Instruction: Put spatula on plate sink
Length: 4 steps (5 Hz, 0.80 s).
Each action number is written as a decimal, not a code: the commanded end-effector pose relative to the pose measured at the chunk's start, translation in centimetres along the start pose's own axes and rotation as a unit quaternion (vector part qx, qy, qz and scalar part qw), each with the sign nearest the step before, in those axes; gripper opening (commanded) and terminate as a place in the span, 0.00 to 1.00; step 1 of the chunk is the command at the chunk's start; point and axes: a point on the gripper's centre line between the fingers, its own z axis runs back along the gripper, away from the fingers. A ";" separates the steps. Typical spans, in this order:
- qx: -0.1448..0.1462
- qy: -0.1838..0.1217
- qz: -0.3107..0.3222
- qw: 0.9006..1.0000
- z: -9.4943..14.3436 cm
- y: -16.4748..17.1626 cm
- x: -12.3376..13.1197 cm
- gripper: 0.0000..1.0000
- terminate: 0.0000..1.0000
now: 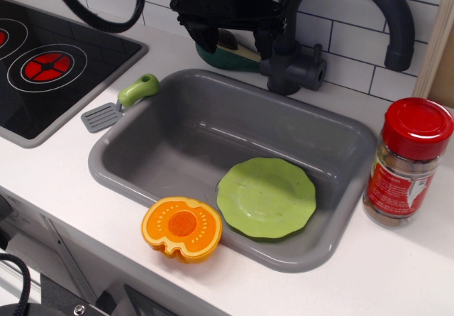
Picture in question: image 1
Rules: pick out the black robot base with screw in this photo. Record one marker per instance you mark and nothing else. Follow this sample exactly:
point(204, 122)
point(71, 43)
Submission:
point(25, 291)

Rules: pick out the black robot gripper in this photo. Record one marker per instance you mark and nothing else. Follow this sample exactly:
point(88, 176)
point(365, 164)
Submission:
point(203, 19)

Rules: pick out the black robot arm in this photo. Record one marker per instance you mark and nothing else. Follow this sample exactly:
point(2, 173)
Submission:
point(203, 20)

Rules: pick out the orange toy pumpkin half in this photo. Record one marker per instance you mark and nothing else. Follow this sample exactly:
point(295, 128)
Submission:
point(182, 228)

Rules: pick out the toy avocado half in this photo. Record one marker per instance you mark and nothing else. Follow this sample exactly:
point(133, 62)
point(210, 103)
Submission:
point(230, 55)

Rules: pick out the green scalloped plate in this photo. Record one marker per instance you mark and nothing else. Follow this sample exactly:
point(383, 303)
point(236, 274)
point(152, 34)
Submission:
point(266, 197)

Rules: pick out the black toy stove top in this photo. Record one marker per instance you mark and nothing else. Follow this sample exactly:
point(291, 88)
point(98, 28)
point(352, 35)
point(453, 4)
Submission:
point(51, 68)

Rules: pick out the red lidded spice jar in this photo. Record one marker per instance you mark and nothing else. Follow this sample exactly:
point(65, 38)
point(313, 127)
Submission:
point(414, 137)

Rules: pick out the green handled grey spatula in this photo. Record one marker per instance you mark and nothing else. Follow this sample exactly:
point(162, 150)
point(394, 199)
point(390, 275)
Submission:
point(108, 114)

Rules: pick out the dark grey curved faucet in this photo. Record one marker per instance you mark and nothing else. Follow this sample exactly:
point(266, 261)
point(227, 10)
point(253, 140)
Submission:
point(299, 53)

